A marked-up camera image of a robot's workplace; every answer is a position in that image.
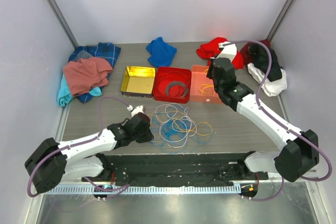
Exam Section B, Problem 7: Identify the red square box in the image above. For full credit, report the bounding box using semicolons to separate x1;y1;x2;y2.
153;67;192;104

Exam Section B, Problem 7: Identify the gold metal tin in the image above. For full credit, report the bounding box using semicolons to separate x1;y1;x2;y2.
120;66;156;99

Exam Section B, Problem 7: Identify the white cloth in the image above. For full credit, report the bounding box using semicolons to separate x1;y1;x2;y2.
247;63;287;97

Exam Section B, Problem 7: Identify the white slotted cable duct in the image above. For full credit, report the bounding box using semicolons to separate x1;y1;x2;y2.
45;184;241;195

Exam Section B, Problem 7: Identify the black cloth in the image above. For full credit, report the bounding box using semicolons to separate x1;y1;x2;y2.
248;44;282;81

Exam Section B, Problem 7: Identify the dark red cloth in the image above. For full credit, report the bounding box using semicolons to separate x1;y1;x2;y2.
240;39;271;67

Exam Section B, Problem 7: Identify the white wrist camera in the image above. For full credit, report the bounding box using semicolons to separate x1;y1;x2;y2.
127;105;145;117
216;41;237;62

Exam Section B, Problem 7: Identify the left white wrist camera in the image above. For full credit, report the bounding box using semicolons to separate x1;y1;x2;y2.
127;105;145;117

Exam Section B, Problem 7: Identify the left corner aluminium post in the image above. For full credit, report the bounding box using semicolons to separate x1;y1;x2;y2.
46;0;79;48

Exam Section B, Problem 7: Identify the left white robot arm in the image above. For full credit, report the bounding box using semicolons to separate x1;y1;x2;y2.
25;112;153;197

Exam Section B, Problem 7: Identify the salmon pink cloth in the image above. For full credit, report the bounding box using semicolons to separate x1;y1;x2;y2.
63;57;113;97

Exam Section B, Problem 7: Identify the blue cable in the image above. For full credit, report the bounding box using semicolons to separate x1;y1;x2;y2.
148;104;211;155

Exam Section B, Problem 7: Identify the blue plaid cloth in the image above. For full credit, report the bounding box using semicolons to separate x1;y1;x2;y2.
68;41;122;104

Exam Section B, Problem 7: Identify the grey tape ring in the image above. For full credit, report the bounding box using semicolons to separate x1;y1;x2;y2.
164;81;190;98

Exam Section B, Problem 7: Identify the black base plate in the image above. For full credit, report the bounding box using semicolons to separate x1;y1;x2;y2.
89;153;269;187

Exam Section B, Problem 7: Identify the white cable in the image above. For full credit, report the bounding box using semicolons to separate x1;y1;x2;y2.
154;102;197;148

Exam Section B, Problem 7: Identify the right corner aluminium post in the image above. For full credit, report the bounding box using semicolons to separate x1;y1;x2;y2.
267;0;295;41

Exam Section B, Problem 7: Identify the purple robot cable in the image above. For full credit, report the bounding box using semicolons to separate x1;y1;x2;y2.
27;97;132;199
223;39;331;200

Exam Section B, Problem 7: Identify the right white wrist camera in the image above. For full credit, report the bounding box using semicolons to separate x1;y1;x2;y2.
216;41;237;62

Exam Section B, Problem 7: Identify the light blue cloth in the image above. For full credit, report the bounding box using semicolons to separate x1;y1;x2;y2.
57;74;102;107

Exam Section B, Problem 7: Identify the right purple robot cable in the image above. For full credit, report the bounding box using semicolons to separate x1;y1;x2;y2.
223;39;331;200

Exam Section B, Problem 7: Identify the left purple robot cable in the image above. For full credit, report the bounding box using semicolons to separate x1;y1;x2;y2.
27;97;132;199

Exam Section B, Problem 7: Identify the salmon pink square box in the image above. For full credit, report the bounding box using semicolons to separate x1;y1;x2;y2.
190;65;222;104

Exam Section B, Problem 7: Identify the corner aluminium post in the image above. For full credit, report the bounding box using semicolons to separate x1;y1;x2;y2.
267;0;295;41
46;0;79;48

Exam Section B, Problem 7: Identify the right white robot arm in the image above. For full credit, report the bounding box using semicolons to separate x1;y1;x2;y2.
207;58;319;182

